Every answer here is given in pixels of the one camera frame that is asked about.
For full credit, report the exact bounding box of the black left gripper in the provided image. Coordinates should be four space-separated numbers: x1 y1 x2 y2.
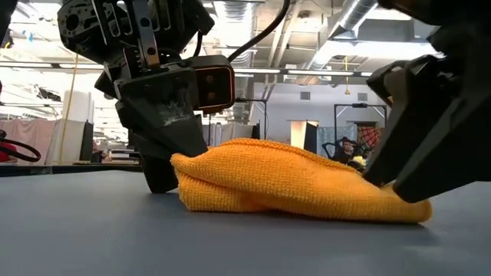
94 63 209 195

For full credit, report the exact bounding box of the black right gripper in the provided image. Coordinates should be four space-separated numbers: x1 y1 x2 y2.
362 18 491 204

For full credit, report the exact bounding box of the orange microfibre towel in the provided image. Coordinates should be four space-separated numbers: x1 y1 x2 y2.
170 137 433 225

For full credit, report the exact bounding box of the red orange patterned poster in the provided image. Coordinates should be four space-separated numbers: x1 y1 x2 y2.
357 126 384 149

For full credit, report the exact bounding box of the black divider panel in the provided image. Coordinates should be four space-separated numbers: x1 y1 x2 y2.
79 120 95 163

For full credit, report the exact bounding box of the person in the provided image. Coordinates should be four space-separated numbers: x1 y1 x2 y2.
0 140 18 163
336 137 365 172

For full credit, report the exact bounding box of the tall black panel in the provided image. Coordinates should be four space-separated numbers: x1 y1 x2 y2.
304 121 319 154

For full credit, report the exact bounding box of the long ceiling light strip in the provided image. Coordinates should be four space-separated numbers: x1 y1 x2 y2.
0 61 373 77

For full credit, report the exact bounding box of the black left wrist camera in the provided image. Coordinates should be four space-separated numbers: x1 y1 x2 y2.
190 54 236 115

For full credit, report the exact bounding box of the black cable loop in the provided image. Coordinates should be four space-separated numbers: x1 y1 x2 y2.
0 130 42 163

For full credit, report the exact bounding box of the silver round ventilation duct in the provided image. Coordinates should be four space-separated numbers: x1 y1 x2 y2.
306 0 379 74
214 0 256 120

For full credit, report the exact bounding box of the black left camera cable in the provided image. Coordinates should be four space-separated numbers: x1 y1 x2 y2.
228 0 292 63

